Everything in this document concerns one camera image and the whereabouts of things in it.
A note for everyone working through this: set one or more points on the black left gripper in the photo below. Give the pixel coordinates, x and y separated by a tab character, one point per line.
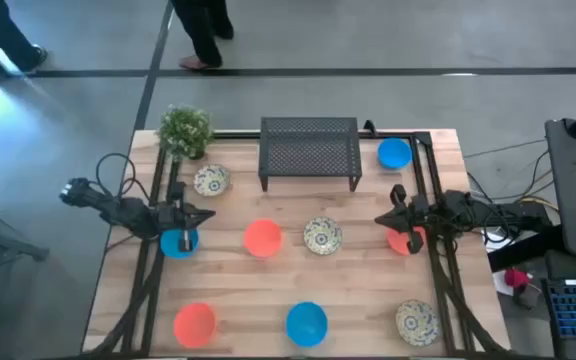
170	216

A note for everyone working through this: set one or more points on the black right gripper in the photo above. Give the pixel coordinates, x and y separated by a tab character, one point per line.
415	215

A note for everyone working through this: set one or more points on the orange mini bowl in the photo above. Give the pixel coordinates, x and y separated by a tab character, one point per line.
397	243
194	325
263	238

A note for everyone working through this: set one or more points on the yellow blue patterned bowl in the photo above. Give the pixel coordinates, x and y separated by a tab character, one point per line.
418	322
211	180
323	235

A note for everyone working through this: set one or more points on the blue mini bowl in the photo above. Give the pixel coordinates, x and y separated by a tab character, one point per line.
394	153
170	246
306	324

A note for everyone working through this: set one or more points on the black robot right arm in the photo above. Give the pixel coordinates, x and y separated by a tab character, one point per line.
468	210

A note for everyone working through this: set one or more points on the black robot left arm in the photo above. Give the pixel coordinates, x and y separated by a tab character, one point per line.
128	215

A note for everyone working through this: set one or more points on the green potted plant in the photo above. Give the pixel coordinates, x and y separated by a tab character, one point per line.
185	131

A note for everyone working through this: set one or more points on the small black clamp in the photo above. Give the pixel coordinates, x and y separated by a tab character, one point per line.
369	127

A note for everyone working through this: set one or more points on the white paper sheet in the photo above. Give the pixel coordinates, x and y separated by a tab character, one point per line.
502	288
498	243

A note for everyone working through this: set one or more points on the black perforated metal rack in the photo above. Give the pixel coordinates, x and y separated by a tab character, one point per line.
308	155

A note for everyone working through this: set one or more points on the black flat bar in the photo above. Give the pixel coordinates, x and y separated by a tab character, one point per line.
523	250

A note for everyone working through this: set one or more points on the red cloth bundle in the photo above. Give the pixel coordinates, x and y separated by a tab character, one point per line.
515	277

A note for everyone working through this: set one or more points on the small dark grey device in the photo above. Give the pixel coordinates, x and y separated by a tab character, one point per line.
525	296

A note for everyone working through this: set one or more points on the black floor stand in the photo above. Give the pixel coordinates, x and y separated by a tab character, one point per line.
8	242

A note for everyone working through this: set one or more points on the black metal table frame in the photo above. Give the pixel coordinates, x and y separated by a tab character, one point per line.
393	134

